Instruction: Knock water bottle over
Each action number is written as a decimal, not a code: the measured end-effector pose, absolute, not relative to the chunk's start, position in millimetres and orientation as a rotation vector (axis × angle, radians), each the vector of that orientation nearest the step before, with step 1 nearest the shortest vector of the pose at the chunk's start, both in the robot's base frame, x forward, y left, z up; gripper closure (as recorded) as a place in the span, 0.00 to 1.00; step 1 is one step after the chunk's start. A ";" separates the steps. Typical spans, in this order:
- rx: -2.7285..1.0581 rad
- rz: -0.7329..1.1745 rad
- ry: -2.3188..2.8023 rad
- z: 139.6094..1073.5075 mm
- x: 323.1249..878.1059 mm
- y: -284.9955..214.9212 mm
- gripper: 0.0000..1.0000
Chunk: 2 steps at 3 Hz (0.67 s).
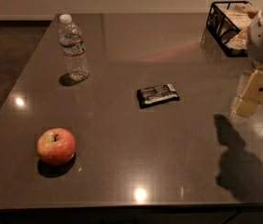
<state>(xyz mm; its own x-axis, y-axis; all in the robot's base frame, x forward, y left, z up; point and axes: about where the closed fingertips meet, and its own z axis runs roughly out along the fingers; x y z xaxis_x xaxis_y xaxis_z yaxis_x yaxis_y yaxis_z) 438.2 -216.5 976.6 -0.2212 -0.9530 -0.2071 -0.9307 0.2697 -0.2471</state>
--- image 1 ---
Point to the clear plastic water bottle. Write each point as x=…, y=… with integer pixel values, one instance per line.
x=73, y=48

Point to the black snack bar wrapper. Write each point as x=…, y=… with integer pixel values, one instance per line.
x=157, y=95

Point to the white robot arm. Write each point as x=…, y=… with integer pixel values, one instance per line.
x=254, y=49

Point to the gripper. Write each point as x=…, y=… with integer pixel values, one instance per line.
x=253, y=90

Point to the red apple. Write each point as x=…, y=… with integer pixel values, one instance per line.
x=56, y=147

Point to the black wire basket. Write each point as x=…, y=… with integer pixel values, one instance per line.
x=222, y=28

